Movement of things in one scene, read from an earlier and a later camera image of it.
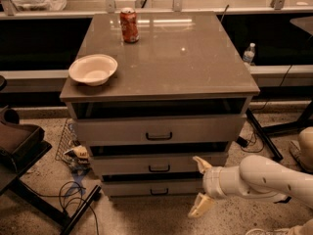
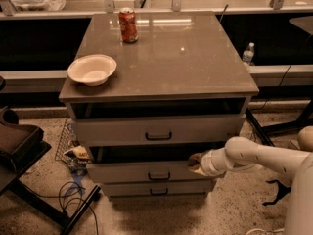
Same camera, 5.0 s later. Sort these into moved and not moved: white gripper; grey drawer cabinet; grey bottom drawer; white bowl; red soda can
Moved: white gripper
Not moved: grey drawer cabinet; red soda can; white bowl; grey bottom drawer
